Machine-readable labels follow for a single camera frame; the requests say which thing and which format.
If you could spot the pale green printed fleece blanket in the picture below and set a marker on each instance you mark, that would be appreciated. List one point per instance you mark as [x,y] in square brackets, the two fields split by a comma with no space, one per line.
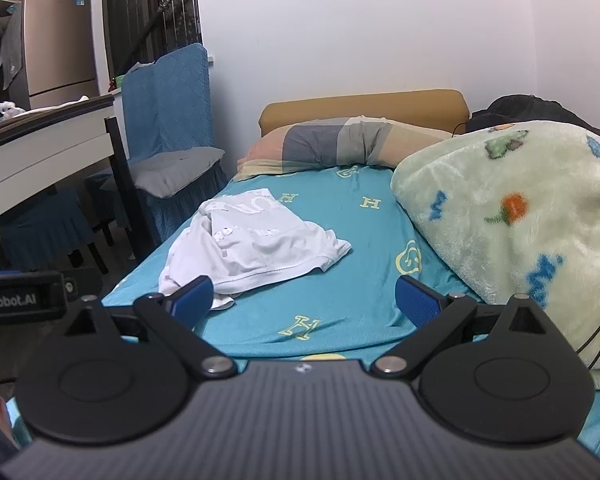
[505,220]

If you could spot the white t-shirt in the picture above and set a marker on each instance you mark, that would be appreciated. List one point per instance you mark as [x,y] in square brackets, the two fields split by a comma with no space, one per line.
[260,250]

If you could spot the blue covered chair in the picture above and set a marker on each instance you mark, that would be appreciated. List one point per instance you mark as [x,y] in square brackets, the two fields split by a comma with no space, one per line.
[167,105]
[45,225]

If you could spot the grey hanging cloth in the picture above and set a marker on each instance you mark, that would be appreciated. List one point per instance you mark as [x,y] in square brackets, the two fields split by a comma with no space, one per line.
[12,50]

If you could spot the white plastic bag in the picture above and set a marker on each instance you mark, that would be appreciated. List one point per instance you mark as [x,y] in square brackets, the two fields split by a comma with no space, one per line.
[2,110]

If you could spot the dark grilled window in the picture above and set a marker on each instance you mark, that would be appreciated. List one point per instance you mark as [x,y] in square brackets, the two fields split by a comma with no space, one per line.
[150,15]

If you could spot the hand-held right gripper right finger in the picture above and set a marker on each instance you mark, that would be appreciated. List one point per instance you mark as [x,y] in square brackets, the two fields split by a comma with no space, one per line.
[417,300]

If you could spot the tan padded headboard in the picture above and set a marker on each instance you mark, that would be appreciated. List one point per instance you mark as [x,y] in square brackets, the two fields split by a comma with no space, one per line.
[360,105]

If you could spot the patchwork pillow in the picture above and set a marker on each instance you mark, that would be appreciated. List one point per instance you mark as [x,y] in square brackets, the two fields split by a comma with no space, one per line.
[330,145]

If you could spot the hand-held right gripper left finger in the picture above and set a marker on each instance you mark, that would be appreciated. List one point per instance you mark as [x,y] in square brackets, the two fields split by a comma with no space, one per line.
[192,297]

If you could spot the dark cloth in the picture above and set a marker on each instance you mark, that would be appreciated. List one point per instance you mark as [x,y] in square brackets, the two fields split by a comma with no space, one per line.
[530,110]

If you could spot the teal printed bed sheet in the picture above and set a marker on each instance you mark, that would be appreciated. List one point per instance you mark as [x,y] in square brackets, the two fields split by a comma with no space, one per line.
[330,280]

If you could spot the white desk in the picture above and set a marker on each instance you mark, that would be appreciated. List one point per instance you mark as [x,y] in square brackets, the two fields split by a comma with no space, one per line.
[35,150]

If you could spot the grey seat cushion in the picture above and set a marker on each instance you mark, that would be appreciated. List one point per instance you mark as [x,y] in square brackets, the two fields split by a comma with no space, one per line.
[175,167]

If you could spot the gold refrigerator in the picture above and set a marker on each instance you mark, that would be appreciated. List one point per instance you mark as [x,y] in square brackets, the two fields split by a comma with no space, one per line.
[55,50]

